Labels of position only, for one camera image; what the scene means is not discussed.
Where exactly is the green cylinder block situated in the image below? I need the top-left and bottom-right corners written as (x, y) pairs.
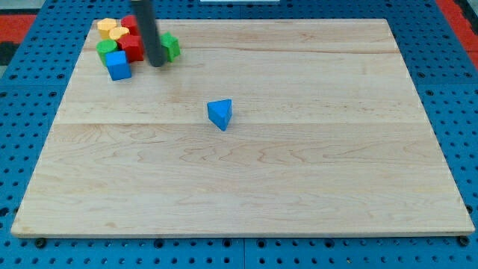
top-left (96, 39), bottom-right (118, 66)

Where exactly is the green angular block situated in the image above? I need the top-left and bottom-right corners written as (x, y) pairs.
top-left (161, 32), bottom-right (181, 62)

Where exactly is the light wooden board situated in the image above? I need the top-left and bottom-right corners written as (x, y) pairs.
top-left (11, 19), bottom-right (475, 238)

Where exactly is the yellow round block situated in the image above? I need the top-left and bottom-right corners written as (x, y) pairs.
top-left (108, 26), bottom-right (130, 40)

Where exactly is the yellow hexagon block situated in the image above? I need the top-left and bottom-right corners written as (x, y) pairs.
top-left (96, 18), bottom-right (117, 40)

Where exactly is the blue triangular block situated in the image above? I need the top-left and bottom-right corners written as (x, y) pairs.
top-left (207, 99), bottom-right (232, 132)

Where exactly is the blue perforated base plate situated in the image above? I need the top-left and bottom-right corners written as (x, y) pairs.
top-left (1, 0), bottom-right (477, 268)

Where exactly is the red block at back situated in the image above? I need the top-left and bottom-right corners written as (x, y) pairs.
top-left (120, 15), bottom-right (140, 36)

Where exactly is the red pentagon block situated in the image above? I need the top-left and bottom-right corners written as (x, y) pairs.
top-left (117, 34), bottom-right (144, 63)

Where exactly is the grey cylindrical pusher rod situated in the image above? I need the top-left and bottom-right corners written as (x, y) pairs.
top-left (131, 0), bottom-right (166, 67)

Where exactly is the blue cube block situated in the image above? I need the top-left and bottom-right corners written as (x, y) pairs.
top-left (105, 51), bottom-right (131, 81)

